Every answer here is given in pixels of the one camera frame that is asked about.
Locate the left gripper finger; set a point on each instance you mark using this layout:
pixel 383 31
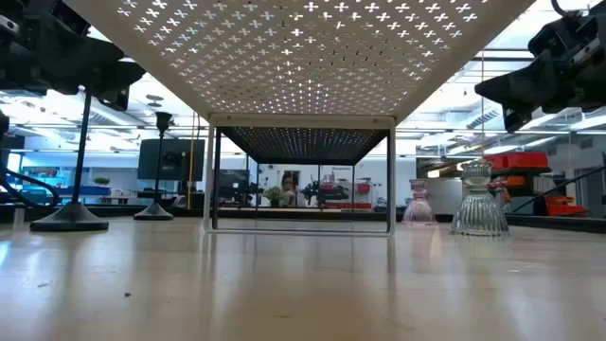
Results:
pixel 120 78

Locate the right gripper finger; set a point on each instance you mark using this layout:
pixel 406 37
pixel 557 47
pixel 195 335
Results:
pixel 521 90

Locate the small beige glass vase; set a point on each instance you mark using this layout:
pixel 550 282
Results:
pixel 479 215

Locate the pink ribbed glass candle holder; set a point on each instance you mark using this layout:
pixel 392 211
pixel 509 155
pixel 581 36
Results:
pixel 419 210

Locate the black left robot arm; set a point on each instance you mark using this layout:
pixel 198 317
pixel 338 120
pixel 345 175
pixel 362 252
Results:
pixel 3 125

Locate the background black robot arm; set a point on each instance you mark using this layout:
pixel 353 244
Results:
pixel 326 193

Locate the shelving rack with red bins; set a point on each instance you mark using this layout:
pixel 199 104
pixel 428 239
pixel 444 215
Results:
pixel 521 161

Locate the large black monitor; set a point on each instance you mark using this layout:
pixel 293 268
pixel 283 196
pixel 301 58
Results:
pixel 170 158

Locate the small plant on blue table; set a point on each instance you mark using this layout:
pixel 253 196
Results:
pixel 101 181

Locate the blue table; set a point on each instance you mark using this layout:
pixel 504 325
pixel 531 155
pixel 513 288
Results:
pixel 71 190

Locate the white perforated metal shelf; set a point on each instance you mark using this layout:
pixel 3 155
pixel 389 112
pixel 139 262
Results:
pixel 303 71

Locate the small background potted plant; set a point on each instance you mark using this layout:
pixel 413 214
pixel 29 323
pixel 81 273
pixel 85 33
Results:
pixel 274 194

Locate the black perforated metal shelf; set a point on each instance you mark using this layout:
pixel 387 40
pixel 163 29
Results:
pixel 303 144

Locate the person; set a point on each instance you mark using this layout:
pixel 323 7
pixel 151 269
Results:
pixel 288 187

